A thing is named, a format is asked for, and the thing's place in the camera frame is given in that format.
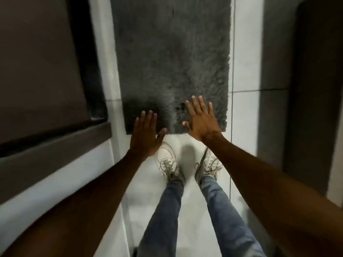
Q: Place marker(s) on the dark grey cabinet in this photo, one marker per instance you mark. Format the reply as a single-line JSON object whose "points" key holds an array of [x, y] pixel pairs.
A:
{"points": [[308, 90]]}

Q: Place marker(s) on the white left sneaker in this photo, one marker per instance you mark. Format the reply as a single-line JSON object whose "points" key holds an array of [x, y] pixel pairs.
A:
{"points": [[167, 161]]}

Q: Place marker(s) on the blue denim jeans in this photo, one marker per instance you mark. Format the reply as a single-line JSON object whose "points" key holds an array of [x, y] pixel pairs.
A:
{"points": [[163, 224]]}

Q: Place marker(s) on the person's right thumb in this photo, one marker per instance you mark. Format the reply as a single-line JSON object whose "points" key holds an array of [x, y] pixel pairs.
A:
{"points": [[187, 126]]}

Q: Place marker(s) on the brown upholstered bed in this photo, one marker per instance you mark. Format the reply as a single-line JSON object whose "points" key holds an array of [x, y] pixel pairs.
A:
{"points": [[40, 77]]}

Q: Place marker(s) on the person's left hand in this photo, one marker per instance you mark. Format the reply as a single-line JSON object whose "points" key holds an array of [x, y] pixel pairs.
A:
{"points": [[144, 139]]}

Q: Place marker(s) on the person's left middle finger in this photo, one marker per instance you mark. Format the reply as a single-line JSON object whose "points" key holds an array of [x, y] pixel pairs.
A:
{"points": [[149, 119]]}

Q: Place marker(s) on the grey shaggy rug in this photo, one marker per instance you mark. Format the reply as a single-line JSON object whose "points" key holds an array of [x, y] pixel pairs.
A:
{"points": [[171, 56]]}

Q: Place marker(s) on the white sneaker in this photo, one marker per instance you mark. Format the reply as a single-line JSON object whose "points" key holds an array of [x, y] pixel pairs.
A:
{"points": [[209, 164], [167, 161]]}

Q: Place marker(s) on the person's right little finger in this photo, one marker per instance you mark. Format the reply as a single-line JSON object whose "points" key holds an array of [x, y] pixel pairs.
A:
{"points": [[211, 109]]}

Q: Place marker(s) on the person's left forearm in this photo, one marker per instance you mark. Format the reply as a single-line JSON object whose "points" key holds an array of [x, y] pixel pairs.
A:
{"points": [[80, 211]]}

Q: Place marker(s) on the person's right hand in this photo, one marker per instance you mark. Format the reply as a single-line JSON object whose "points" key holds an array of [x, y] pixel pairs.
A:
{"points": [[202, 124]]}

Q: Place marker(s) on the person's right forearm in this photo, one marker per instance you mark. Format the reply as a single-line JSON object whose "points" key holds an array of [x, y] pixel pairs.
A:
{"points": [[268, 195]]}

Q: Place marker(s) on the person's right middle finger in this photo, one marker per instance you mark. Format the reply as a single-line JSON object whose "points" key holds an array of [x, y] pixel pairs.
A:
{"points": [[195, 104]]}

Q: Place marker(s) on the white right sneaker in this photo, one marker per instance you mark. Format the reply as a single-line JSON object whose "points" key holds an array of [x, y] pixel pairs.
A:
{"points": [[209, 164]]}

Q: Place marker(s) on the person's left thumb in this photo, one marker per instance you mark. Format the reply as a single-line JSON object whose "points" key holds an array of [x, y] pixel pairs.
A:
{"points": [[161, 133]]}

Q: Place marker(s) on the person's left little finger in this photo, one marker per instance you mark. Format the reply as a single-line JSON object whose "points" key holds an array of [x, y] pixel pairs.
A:
{"points": [[136, 125]]}

